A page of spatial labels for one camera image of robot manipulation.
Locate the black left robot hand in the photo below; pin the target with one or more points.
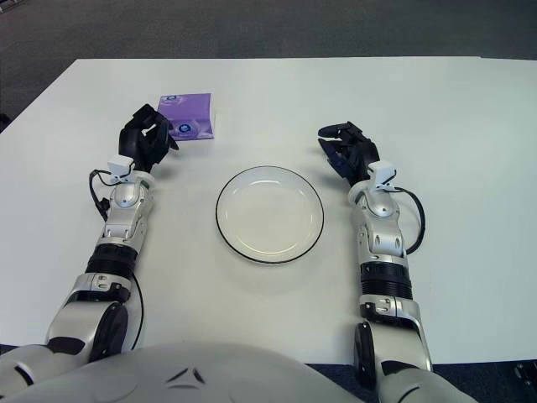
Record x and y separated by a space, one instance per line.
136 140

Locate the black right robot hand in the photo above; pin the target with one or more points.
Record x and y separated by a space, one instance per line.
356 155

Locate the purple tissue paper pack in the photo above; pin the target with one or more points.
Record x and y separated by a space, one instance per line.
191 111

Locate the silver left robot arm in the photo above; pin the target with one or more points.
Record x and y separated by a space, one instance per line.
121 210

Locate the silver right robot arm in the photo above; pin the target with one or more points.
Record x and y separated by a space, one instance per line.
386 235

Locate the white plate with black rim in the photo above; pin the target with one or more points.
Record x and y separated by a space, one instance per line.
270 216

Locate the grey robot torso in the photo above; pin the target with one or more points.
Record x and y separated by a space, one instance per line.
189 378

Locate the black metal floor object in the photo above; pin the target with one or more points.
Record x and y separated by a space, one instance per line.
524 373

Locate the white left wrist mount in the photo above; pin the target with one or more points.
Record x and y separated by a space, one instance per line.
119 165

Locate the white wrist mount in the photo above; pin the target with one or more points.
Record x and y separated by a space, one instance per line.
119 165
382 174

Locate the white right wrist mount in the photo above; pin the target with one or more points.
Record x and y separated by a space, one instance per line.
382 174

